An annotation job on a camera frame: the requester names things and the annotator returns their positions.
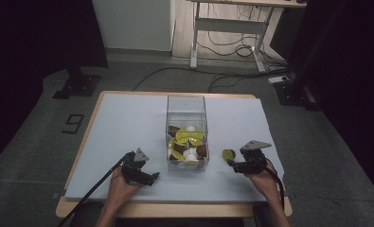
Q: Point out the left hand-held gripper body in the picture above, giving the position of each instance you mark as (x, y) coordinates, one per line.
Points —
(132, 167)

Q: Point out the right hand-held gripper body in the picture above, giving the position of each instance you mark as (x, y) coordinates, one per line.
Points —
(255, 160)

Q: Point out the yellow-lidded brown capsule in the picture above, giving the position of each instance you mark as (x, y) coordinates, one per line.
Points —
(228, 154)

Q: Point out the clear plastic box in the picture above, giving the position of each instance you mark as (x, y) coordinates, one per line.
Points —
(186, 110)

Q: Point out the person's left hand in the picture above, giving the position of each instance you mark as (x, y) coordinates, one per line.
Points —
(120, 190)

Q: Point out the person's right hand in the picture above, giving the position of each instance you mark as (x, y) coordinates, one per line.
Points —
(265, 184)

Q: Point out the pale paper sheet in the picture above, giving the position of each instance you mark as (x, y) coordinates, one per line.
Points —
(118, 142)

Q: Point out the wooden table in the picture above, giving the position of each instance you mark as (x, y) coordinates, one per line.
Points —
(175, 210)

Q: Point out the gray tape strip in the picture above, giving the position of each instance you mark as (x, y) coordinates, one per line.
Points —
(57, 195)
(287, 193)

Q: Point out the person's dark trousers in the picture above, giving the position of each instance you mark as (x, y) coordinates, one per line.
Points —
(83, 216)

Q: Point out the black stand base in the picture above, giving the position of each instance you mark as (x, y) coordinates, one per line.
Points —
(79, 85)
(293, 93)

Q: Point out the white power strip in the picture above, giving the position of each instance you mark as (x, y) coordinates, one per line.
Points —
(277, 79)

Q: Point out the white-framed desk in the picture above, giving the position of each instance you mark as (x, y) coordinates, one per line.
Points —
(230, 26)

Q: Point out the white partition panel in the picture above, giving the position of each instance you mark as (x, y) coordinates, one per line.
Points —
(132, 23)

